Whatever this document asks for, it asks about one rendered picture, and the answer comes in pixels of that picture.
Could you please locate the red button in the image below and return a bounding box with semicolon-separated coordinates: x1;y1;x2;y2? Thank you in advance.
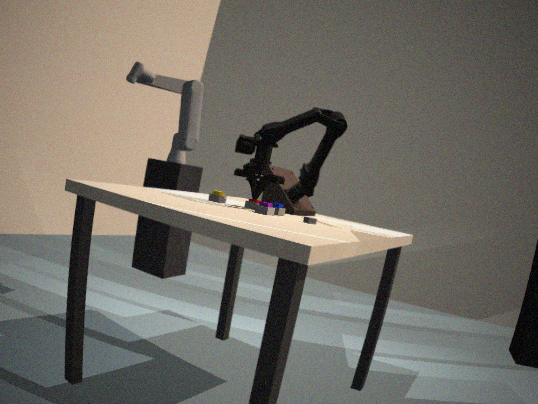
244;199;261;210

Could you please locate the yellow button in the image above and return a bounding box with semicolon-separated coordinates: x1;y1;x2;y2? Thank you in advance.
208;190;227;203

